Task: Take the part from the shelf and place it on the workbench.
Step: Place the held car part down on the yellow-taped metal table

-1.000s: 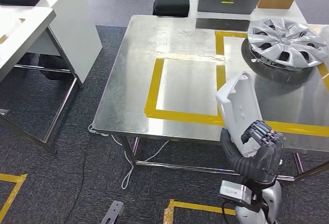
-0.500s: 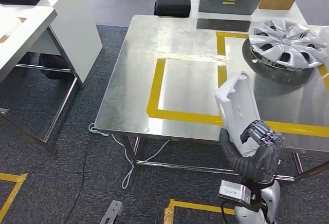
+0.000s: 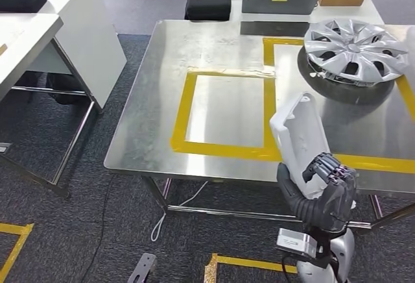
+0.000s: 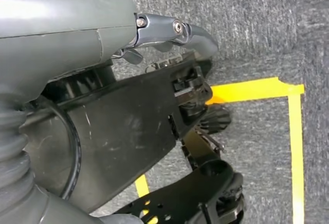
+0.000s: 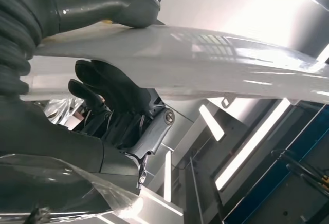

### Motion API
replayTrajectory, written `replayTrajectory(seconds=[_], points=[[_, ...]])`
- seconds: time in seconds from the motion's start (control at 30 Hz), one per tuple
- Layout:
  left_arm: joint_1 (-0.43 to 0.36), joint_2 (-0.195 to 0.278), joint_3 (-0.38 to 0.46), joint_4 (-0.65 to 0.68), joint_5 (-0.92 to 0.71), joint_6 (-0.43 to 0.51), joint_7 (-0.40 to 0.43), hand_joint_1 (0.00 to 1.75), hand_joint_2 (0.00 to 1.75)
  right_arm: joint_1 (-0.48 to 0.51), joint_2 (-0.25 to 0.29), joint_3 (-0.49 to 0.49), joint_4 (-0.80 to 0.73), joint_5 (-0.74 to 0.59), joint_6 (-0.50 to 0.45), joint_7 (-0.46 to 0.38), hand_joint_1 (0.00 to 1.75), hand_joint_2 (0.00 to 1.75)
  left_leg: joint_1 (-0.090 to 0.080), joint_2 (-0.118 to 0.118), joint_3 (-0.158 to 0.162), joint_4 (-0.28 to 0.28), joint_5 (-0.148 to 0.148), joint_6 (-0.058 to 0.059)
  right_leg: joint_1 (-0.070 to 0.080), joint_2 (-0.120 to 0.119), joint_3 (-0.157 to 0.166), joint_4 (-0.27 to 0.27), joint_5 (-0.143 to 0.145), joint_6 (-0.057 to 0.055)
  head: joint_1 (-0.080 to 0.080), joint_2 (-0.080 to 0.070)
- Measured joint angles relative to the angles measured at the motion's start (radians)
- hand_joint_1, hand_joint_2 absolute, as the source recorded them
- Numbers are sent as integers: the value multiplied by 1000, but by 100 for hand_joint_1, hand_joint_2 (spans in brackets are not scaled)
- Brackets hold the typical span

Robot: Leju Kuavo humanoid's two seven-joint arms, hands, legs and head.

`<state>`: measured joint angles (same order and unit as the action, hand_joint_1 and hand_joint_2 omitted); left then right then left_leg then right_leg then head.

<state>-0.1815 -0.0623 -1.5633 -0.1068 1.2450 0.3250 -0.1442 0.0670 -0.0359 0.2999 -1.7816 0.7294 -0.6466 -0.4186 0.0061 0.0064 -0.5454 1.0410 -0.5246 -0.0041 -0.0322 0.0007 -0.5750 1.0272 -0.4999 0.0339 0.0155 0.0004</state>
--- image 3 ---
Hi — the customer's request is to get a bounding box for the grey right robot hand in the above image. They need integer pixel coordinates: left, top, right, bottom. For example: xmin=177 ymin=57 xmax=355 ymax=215
xmin=276 ymin=152 xmax=358 ymax=234

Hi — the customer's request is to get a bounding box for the white plastic body panel part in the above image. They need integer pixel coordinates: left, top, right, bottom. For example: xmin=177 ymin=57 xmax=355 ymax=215
xmin=269 ymin=92 xmax=331 ymax=200

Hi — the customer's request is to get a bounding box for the stainless steel workbench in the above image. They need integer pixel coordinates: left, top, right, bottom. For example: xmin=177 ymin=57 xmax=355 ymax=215
xmin=103 ymin=19 xmax=415 ymax=234

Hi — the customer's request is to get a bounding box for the yellow floor tape outline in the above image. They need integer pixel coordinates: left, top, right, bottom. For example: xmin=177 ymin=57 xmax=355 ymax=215
xmin=203 ymin=252 xmax=299 ymax=283
xmin=0 ymin=223 xmax=35 ymax=283

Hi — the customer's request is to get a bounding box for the silver wheel hubcap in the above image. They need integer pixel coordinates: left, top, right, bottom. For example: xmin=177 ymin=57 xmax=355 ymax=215
xmin=303 ymin=18 xmax=410 ymax=88

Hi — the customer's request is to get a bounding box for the white table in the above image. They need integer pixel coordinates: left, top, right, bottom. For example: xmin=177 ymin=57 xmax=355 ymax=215
xmin=226 ymin=0 xmax=386 ymax=26

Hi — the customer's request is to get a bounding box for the black case with yellow sticker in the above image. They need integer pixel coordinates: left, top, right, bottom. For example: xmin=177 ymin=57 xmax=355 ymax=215
xmin=184 ymin=0 xmax=232 ymax=22

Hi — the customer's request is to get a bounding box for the grey metal robot foot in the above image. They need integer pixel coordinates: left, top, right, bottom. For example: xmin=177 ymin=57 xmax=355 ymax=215
xmin=127 ymin=252 xmax=158 ymax=283

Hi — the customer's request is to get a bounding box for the white panel desk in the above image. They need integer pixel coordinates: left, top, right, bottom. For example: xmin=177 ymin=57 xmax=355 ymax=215
xmin=0 ymin=0 xmax=128 ymax=115

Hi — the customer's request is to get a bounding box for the black bag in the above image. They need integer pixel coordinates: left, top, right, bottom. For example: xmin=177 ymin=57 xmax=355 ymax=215
xmin=14 ymin=70 xmax=86 ymax=106

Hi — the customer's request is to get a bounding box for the white desk with steel legs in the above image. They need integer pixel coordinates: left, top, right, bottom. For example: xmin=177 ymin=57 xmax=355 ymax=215
xmin=0 ymin=13 xmax=99 ymax=199

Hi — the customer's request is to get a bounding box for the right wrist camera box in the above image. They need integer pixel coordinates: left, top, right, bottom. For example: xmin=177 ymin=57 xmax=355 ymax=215
xmin=276 ymin=228 xmax=319 ymax=260

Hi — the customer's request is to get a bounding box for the black floor cable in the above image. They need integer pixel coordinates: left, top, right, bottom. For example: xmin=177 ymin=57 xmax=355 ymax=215
xmin=80 ymin=175 xmax=115 ymax=283

